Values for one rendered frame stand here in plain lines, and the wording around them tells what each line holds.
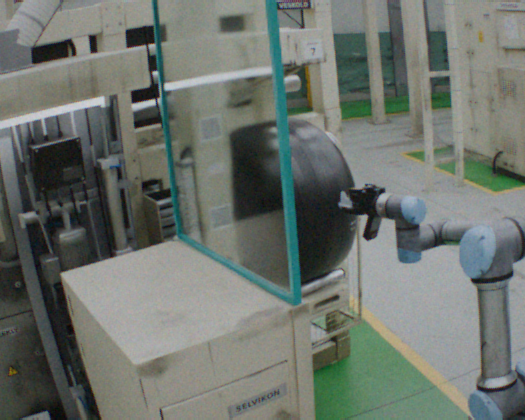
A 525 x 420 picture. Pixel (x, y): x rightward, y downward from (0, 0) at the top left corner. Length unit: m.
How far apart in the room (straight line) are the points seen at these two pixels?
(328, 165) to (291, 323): 0.83
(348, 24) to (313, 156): 10.33
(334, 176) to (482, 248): 0.76
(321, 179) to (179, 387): 0.99
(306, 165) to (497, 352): 0.90
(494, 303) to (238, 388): 0.63
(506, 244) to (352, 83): 10.93
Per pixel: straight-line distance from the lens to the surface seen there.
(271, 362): 1.29
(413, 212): 1.70
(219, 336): 1.19
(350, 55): 12.19
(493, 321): 1.47
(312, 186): 1.94
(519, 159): 6.61
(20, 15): 2.00
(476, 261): 1.41
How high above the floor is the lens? 1.85
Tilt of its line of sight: 18 degrees down
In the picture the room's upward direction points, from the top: 5 degrees counter-clockwise
